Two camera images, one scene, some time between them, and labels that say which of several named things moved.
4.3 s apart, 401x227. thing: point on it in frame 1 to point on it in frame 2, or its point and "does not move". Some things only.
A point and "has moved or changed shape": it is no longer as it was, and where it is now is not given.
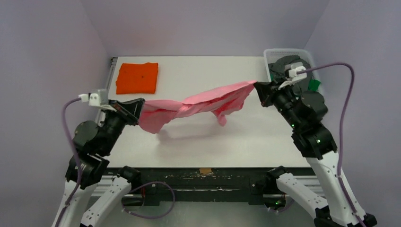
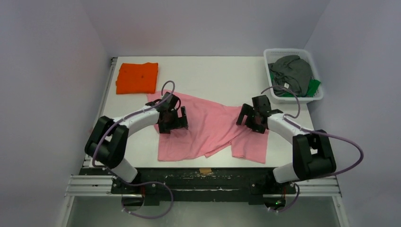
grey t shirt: x=278 y=73 does not move
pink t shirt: x=157 y=115 has moved or changed shape
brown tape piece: x=205 y=170 does not move
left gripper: x=130 y=110 to x=164 y=128
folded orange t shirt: x=137 y=78 does not move
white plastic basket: x=270 y=54 does not move
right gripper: x=273 y=95 to x=249 y=116
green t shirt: x=314 y=85 does not move
